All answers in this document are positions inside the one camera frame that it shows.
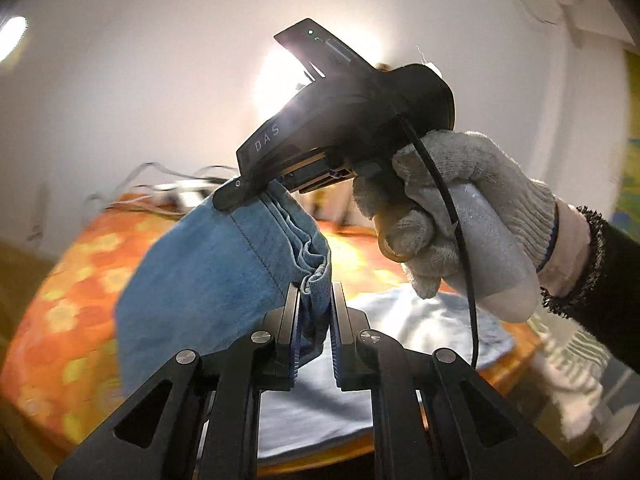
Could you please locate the green striped cloth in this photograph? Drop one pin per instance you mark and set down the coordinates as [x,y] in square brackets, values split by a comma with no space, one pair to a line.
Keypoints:
[575,370]

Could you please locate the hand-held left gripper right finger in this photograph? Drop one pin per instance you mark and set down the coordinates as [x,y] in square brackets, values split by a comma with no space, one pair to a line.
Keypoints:
[336,340]

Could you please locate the blue denim pants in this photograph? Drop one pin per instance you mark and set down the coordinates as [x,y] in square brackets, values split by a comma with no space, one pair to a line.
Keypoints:
[210,270]

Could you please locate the ceiling light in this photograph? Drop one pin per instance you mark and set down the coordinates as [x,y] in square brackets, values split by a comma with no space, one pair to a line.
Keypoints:
[12,37]

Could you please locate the white power strip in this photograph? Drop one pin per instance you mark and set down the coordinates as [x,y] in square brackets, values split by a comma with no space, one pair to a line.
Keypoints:
[185,192]

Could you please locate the light blue cloth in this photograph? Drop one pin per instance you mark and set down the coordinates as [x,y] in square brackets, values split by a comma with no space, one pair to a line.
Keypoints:
[425,320]

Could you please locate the orange floral blanket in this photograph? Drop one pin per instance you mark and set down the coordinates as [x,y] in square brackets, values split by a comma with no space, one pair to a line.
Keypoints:
[65,310]

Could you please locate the bright lamp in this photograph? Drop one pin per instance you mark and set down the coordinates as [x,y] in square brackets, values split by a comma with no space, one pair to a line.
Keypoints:
[280,80]

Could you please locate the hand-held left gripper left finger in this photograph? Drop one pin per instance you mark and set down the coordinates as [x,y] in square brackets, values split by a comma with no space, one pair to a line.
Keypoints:
[296,332]

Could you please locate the person's right hand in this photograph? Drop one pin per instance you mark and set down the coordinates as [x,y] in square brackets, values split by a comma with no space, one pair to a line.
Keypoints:
[480,200]

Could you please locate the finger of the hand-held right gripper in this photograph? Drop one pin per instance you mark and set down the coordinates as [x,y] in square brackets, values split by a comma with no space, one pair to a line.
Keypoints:
[235,195]

